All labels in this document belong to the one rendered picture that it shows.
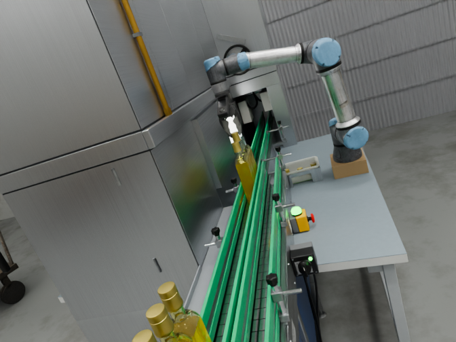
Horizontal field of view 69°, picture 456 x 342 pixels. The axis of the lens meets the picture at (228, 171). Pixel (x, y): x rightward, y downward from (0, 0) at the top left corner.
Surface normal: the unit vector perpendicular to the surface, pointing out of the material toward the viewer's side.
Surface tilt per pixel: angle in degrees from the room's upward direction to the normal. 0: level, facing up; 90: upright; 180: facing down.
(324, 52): 86
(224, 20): 90
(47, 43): 90
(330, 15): 90
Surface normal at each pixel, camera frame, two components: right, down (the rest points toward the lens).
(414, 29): -0.23, 0.37
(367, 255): -0.32, -0.90
